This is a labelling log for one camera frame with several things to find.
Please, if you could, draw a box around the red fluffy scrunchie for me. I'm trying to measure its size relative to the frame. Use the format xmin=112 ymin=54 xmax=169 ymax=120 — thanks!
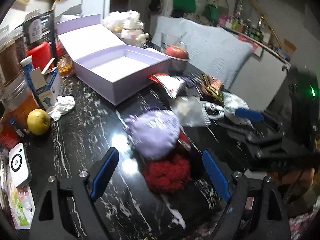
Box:
xmin=143 ymin=154 xmax=192 ymax=194

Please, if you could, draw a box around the white portable device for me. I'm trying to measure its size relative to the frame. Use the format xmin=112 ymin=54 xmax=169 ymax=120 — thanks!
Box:
xmin=9 ymin=142 xmax=32 ymax=189

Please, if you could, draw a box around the orange liquid jar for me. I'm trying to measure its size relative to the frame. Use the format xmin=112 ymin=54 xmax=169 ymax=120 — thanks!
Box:
xmin=1 ymin=75 xmax=39 ymax=129

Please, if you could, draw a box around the green tote bag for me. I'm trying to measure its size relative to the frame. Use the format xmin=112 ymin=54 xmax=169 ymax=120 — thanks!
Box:
xmin=172 ymin=0 xmax=196 ymax=13

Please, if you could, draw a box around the white refrigerator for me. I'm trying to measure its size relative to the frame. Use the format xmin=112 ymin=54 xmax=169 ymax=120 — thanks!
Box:
xmin=54 ymin=0 xmax=111 ymax=20

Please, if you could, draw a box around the metal bowl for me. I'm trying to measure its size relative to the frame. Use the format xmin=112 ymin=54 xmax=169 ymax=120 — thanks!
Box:
xmin=168 ymin=57 xmax=189 ymax=75

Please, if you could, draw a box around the white blue carton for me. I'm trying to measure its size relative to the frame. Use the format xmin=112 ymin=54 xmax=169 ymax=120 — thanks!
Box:
xmin=30 ymin=67 xmax=63 ymax=109

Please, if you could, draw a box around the red snack packet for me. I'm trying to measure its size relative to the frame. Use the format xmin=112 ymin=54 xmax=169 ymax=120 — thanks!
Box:
xmin=148 ymin=73 xmax=168 ymax=83

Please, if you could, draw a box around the light blue leaf cushion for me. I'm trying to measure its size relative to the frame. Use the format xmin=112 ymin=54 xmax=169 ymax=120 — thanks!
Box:
xmin=152 ymin=16 xmax=253 ymax=89

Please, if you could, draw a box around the brown gold snack bag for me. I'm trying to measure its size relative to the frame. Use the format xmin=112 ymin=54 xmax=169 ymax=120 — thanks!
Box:
xmin=201 ymin=73 xmax=224 ymax=106

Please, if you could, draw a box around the crumpled white tissue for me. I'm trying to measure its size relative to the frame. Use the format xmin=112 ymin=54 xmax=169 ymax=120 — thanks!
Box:
xmin=46 ymin=95 xmax=75 ymax=121

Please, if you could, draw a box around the red apple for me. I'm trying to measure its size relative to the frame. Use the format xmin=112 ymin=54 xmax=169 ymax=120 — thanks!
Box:
xmin=164 ymin=45 xmax=189 ymax=59

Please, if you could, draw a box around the glass mug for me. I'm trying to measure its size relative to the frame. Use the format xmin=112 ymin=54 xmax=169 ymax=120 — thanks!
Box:
xmin=160 ymin=32 xmax=187 ymax=53

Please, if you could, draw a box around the blue white tube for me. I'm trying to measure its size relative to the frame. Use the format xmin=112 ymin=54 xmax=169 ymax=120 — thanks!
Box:
xmin=20 ymin=56 xmax=39 ymax=101

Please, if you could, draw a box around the lavender open gift box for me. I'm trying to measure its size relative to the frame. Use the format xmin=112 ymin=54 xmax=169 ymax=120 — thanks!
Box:
xmin=56 ymin=15 xmax=171 ymax=106

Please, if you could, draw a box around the yellow apple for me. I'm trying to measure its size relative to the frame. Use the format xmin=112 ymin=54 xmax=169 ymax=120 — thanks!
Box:
xmin=27 ymin=109 xmax=51 ymax=135

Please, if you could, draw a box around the silver purple snack packet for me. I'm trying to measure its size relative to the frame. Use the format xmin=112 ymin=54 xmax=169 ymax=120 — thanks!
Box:
xmin=154 ymin=74 xmax=193 ymax=100

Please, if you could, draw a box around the white patterned snack bag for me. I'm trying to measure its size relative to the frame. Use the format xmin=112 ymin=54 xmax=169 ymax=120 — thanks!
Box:
xmin=222 ymin=92 xmax=252 ymax=126

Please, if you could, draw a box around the clear plastic bag of snacks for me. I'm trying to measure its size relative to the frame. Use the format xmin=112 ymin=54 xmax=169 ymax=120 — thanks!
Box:
xmin=102 ymin=11 xmax=130 ymax=33

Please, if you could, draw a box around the white cable coil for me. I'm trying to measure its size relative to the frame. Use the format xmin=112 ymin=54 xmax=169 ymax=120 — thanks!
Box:
xmin=201 ymin=100 xmax=226 ymax=120

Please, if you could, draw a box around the dark lidded jar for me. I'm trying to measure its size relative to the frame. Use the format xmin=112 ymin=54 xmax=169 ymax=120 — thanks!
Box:
xmin=23 ymin=9 xmax=42 ymax=50

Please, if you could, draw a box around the lavender drawstring pouch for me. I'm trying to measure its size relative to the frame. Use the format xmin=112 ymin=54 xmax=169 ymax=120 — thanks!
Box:
xmin=124 ymin=106 xmax=180 ymax=161

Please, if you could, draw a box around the clear plastic pillow bag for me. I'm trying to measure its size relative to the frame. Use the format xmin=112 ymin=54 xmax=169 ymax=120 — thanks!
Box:
xmin=169 ymin=96 xmax=211 ymax=127

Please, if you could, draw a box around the white cabinet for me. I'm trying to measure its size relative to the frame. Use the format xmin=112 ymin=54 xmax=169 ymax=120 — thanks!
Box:
xmin=224 ymin=28 xmax=291 ymax=110

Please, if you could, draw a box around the red plastic container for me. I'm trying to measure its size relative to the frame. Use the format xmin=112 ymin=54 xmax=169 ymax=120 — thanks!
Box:
xmin=27 ymin=42 xmax=52 ymax=70

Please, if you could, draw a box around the cream cartoon water bottle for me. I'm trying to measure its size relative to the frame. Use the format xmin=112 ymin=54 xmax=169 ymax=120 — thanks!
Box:
xmin=120 ymin=10 xmax=150 ymax=47

